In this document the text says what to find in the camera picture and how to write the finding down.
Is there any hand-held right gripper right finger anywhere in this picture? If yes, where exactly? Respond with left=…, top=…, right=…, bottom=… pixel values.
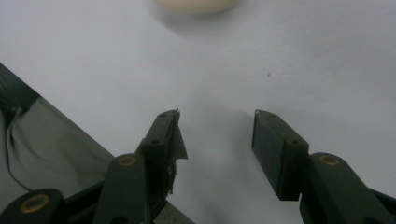
left=251, top=109, right=396, bottom=224

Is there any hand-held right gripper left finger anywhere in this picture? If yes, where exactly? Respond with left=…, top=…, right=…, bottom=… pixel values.
left=92, top=108, right=189, bottom=224

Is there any grey cloth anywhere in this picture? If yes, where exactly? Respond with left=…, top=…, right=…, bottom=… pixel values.
left=0, top=96, right=116, bottom=210

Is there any cream round object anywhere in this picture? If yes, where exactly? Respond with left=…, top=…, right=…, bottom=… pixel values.
left=154, top=0, right=242, bottom=16

